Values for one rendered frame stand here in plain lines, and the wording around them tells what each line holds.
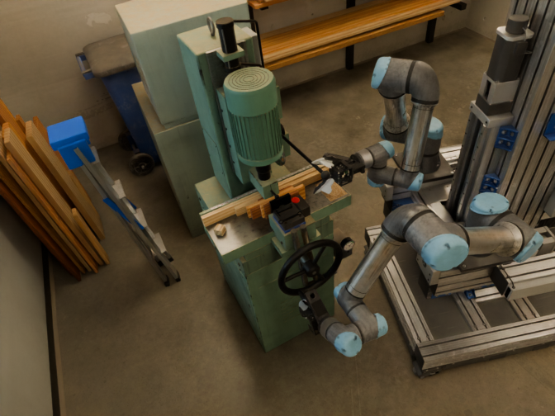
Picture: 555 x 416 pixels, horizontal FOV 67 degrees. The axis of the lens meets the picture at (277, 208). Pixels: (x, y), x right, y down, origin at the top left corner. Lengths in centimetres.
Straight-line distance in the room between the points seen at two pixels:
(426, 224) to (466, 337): 110
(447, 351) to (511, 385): 39
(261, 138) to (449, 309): 135
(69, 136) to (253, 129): 91
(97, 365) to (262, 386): 93
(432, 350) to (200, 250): 156
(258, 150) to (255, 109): 17
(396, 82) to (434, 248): 66
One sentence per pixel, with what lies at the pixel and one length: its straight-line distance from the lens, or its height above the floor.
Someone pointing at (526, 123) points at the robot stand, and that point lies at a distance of 168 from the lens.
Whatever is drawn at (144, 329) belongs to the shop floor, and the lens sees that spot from 266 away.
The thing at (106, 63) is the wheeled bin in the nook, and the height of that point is 95.
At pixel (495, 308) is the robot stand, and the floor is 21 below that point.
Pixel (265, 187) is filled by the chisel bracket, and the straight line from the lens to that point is 167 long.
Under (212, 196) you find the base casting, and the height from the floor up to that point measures 80.
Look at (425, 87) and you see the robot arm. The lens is 160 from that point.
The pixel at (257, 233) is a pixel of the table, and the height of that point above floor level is 90.
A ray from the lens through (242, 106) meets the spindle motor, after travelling 141.
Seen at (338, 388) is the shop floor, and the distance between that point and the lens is 231.
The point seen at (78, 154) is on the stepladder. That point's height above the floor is 108.
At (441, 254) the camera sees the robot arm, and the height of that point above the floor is 121.
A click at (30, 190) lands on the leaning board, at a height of 77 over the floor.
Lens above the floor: 215
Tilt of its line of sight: 45 degrees down
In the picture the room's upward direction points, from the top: 8 degrees counter-clockwise
